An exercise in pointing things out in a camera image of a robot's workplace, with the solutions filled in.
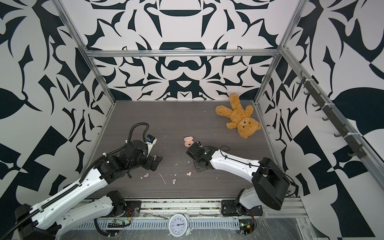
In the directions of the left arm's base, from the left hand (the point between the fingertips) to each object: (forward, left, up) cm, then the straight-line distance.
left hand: (154, 151), depth 75 cm
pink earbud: (-6, -17, -17) cm, 24 cm away
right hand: (-2, -24, -12) cm, 27 cm away
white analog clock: (-29, -13, -14) cm, 35 cm away
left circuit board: (-28, +17, -19) cm, 37 cm away
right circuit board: (-31, -43, -18) cm, 56 cm away
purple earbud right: (-10, -9, -17) cm, 21 cm away
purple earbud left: (-6, +6, -17) cm, 19 cm away
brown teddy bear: (+20, -54, -9) cm, 58 cm away
